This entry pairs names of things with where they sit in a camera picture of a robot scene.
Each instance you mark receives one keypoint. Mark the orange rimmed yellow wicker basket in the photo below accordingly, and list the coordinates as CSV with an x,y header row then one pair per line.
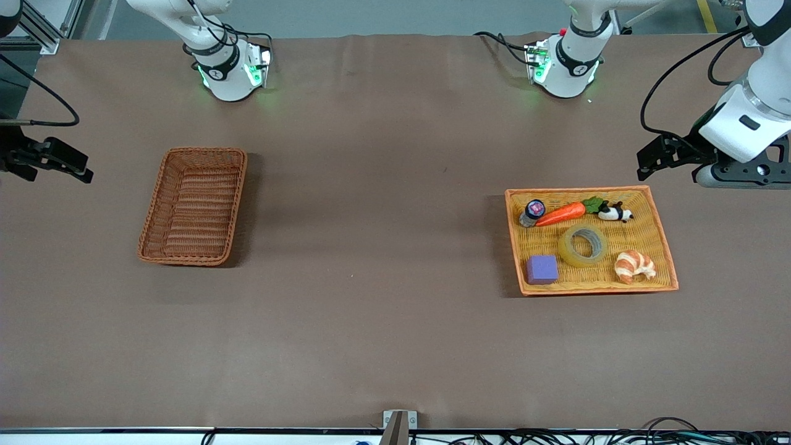
x,y
593,278

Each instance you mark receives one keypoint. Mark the toy croissant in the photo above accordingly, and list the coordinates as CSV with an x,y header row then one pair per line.
x,y
630,266

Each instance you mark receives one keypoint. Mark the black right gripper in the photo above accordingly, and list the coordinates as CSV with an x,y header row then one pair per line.
x,y
13,152

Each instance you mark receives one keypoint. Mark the purple cube block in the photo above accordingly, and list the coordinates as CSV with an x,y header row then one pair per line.
x,y
542,270

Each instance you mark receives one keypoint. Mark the white table edge rail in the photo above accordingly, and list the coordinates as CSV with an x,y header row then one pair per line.
x,y
93,437

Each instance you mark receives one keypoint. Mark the clear yellowish tape roll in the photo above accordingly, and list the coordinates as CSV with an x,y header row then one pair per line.
x,y
565,253

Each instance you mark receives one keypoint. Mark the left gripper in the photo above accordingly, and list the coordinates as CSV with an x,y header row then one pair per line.
x,y
693,147

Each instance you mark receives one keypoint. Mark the brown table cover sheet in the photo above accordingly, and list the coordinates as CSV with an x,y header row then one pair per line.
x,y
395,321

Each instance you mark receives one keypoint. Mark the brown wicker basket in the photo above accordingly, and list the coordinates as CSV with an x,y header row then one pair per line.
x,y
194,207

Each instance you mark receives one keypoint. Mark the orange toy carrot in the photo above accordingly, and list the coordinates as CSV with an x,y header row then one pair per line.
x,y
562,214

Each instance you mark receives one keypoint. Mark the small bottle with pink cap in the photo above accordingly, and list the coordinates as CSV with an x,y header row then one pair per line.
x,y
534,209

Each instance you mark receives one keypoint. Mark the toy panda figure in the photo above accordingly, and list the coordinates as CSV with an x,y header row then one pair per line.
x,y
612,213

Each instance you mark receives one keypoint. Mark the metal bracket with post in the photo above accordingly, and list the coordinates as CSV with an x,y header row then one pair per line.
x,y
398,426

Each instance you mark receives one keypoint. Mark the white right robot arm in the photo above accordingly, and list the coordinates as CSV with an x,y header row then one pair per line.
x,y
222,74

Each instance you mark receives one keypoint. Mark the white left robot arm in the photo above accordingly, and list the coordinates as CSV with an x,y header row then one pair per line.
x,y
568,68

